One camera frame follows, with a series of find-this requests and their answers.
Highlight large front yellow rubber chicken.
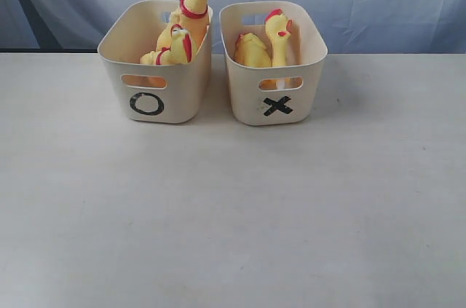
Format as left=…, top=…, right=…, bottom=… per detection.
left=140, top=24, right=197, bottom=66

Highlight cream bin marked O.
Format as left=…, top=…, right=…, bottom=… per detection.
left=98, top=0, right=212, bottom=124

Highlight headless yellow rubber chicken body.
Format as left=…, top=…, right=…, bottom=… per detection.
left=234, top=33, right=272, bottom=68

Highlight cream bin marked X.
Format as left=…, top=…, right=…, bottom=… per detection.
left=219, top=1, right=328, bottom=126

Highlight yellow chicken head with tube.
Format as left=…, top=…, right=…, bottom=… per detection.
left=264, top=9, right=293, bottom=68

